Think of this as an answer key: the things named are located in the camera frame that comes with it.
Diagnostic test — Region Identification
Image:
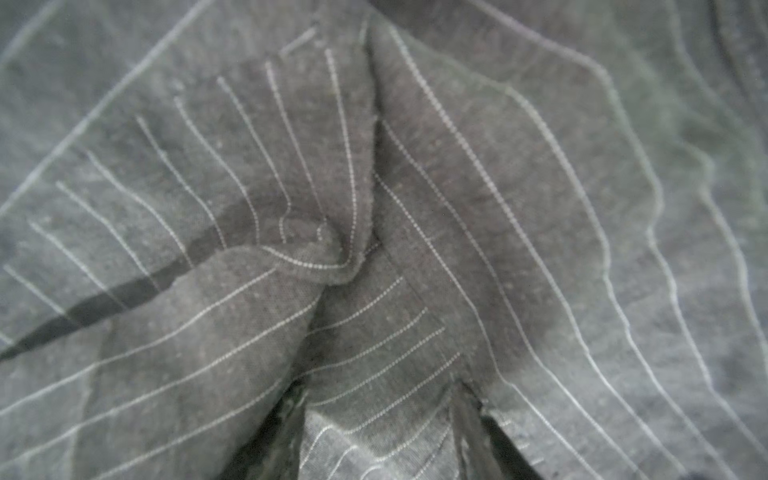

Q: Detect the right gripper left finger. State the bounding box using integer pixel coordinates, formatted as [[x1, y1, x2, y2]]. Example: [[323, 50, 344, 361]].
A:
[[217, 381, 308, 479]]

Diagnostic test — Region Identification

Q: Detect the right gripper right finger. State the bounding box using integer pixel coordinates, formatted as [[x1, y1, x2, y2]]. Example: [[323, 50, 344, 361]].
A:
[[449, 381, 542, 480]]

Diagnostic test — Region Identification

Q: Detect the dark grey striped shirt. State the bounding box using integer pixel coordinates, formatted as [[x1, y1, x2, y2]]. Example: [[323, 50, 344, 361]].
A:
[[1, 1, 767, 479]]

